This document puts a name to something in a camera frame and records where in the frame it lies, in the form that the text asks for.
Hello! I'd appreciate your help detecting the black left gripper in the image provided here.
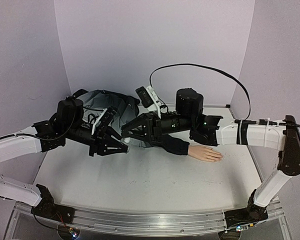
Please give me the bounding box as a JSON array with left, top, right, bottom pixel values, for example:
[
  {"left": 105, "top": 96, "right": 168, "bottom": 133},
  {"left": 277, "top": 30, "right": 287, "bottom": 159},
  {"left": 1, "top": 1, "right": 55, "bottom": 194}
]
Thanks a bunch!
[{"left": 65, "top": 122, "right": 129, "bottom": 157}]

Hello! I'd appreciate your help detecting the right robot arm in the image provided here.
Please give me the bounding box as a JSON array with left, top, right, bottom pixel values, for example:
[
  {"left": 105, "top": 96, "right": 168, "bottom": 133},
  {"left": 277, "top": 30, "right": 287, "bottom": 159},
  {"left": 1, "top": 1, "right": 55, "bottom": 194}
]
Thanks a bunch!
[{"left": 121, "top": 86, "right": 300, "bottom": 215}]

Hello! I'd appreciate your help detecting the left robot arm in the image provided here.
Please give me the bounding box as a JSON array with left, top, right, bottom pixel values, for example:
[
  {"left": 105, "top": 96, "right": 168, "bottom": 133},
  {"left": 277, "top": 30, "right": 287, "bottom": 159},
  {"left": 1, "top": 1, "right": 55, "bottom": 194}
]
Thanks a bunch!
[{"left": 0, "top": 96, "right": 128, "bottom": 219}]

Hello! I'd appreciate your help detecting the grey and black jacket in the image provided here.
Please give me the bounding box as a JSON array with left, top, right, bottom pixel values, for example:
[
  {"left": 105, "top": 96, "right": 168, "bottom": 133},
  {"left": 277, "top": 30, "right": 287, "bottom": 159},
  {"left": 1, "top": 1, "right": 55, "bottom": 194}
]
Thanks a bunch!
[{"left": 73, "top": 89, "right": 190, "bottom": 156}]

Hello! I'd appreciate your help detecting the mannequin hand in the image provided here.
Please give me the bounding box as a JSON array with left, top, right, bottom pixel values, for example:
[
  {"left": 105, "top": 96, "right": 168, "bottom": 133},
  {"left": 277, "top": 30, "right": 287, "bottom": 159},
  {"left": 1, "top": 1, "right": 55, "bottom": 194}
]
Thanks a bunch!
[{"left": 188, "top": 145, "right": 223, "bottom": 163}]

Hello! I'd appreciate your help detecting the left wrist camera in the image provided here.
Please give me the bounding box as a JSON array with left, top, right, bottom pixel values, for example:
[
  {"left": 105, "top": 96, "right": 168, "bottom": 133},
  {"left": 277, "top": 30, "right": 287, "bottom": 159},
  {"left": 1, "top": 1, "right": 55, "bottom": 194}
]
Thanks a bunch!
[{"left": 91, "top": 106, "right": 117, "bottom": 136}]

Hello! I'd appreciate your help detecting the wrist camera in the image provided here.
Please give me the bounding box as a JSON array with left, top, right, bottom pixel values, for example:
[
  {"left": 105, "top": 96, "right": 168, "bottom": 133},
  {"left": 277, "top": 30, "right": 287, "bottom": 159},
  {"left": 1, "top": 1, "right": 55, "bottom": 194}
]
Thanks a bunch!
[
  {"left": 135, "top": 85, "right": 164, "bottom": 119},
  {"left": 91, "top": 106, "right": 117, "bottom": 136}
]

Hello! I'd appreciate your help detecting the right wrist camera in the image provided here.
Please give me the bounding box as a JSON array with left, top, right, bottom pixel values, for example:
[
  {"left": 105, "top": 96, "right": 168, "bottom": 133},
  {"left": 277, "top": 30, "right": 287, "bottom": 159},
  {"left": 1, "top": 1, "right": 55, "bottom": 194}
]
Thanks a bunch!
[{"left": 135, "top": 85, "right": 164, "bottom": 119}]

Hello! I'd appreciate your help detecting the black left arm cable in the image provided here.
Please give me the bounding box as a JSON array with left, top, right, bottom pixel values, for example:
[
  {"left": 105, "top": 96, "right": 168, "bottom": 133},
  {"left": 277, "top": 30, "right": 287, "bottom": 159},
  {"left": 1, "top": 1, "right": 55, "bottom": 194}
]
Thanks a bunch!
[{"left": 0, "top": 96, "right": 83, "bottom": 143}]

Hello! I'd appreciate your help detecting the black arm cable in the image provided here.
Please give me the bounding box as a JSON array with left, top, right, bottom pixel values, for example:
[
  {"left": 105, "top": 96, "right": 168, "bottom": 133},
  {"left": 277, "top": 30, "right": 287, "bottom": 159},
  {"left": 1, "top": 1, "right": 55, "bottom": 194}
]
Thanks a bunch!
[
  {"left": 149, "top": 63, "right": 252, "bottom": 121},
  {"left": 0, "top": 96, "right": 83, "bottom": 143}
]

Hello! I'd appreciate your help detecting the aluminium front rail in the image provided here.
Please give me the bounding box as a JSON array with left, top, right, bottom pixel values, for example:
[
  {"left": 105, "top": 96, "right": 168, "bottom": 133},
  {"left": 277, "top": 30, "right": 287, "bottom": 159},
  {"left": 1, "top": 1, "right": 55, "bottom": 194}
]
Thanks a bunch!
[{"left": 16, "top": 199, "right": 285, "bottom": 237}]

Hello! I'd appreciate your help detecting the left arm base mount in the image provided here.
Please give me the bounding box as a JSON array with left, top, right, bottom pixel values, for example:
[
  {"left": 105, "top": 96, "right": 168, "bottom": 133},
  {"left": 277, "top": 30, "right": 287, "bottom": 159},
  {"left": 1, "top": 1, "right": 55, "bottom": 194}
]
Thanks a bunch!
[{"left": 31, "top": 184, "right": 75, "bottom": 224}]

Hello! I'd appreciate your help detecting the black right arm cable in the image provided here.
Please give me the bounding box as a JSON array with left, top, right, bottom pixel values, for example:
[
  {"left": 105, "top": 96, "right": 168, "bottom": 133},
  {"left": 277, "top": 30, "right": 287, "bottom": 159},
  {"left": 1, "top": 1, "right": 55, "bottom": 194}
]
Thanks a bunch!
[{"left": 149, "top": 63, "right": 252, "bottom": 121}]

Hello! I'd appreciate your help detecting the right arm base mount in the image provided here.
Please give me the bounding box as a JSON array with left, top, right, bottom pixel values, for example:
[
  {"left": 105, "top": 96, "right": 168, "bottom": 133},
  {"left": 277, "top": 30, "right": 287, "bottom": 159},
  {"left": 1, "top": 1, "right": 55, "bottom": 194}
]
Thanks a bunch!
[{"left": 224, "top": 190, "right": 269, "bottom": 230}]

